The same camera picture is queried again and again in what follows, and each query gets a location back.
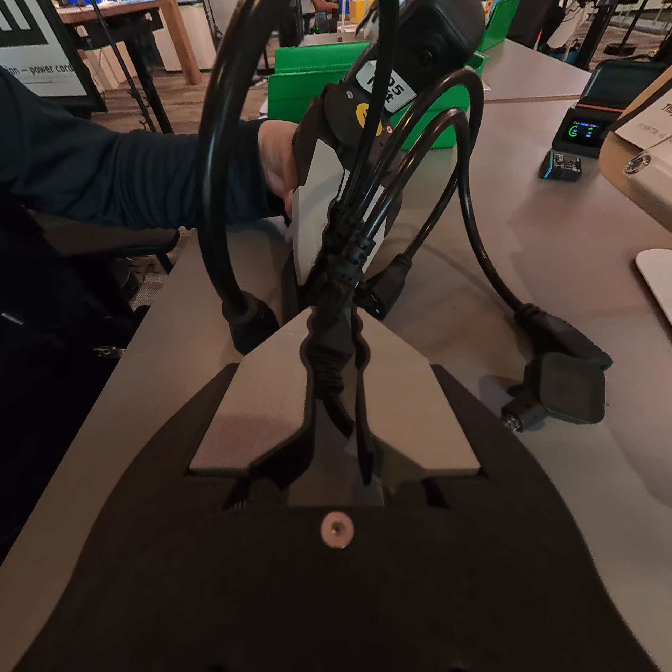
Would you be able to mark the wooden desk with black legs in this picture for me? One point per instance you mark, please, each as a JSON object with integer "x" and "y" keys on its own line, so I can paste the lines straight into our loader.
{"x": 105, "y": 13}

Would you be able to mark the wooden post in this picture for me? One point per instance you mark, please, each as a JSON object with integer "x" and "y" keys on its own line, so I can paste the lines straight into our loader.
{"x": 181, "y": 42}

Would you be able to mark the black square plug adapter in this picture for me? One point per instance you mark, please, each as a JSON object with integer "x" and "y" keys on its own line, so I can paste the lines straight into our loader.
{"x": 567, "y": 388}

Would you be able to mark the small black battery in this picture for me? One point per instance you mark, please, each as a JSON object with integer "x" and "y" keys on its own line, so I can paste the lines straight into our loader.
{"x": 564, "y": 167}

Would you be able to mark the white rounded device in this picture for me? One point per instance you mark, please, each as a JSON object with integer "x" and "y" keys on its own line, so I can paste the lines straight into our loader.
{"x": 659, "y": 286}

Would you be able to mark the person's left forearm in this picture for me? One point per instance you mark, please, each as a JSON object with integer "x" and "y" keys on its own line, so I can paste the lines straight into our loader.
{"x": 131, "y": 168}

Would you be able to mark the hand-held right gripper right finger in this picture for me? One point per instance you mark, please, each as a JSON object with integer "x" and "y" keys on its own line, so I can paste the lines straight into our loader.
{"x": 414, "y": 414}

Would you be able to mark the black and white marker sign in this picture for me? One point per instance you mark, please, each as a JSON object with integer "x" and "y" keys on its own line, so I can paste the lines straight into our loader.
{"x": 36, "y": 52}

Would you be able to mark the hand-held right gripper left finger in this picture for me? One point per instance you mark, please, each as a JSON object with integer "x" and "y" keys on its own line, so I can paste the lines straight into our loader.
{"x": 262, "y": 409}

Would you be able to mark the white cabinet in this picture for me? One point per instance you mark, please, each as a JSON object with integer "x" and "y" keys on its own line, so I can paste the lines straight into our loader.
{"x": 202, "y": 36}

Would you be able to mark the person's left hand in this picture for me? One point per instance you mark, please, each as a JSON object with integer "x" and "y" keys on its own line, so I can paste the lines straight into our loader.
{"x": 275, "y": 152}

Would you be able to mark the white printed paper sheet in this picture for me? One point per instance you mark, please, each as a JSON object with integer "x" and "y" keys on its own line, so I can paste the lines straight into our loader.
{"x": 651, "y": 126}

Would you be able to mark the black office chair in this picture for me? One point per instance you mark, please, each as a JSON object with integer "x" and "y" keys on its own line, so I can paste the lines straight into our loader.
{"x": 105, "y": 241}

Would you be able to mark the wooden clipboard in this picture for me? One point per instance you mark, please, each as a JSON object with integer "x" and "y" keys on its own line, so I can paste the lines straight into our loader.
{"x": 645, "y": 204}

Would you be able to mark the large green plastic bin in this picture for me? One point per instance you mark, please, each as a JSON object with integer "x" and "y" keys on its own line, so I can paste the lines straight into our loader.
{"x": 304, "y": 68}

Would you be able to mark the black label printer with display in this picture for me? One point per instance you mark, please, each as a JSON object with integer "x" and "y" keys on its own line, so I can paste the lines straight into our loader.
{"x": 619, "y": 84}

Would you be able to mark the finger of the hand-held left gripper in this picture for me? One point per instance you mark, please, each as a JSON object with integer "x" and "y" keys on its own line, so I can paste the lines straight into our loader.
{"x": 382, "y": 225}
{"x": 312, "y": 210}

